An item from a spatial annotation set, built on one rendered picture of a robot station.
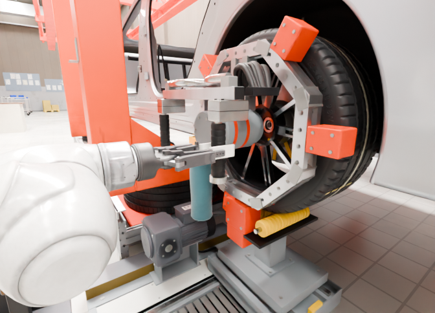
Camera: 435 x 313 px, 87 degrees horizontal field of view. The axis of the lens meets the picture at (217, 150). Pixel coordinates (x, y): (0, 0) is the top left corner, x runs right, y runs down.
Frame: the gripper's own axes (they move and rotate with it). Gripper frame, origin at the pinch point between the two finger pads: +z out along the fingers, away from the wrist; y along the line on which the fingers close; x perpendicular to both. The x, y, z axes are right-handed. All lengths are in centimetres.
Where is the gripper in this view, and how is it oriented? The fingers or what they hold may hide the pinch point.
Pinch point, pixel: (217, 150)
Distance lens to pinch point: 56.6
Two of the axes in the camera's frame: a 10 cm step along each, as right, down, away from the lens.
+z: 8.2, -1.3, 5.5
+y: 5.7, 1.9, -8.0
